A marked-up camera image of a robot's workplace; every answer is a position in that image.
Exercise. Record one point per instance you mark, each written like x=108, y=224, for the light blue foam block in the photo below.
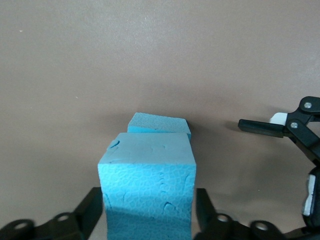
x=147, y=180
x=157, y=122

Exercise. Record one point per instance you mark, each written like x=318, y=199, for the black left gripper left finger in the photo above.
x=85, y=215

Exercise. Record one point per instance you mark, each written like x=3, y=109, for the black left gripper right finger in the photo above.
x=207, y=212

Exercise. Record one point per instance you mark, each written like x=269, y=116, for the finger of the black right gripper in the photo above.
x=262, y=128
x=310, y=195

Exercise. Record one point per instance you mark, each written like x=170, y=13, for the brown table cloth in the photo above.
x=160, y=62

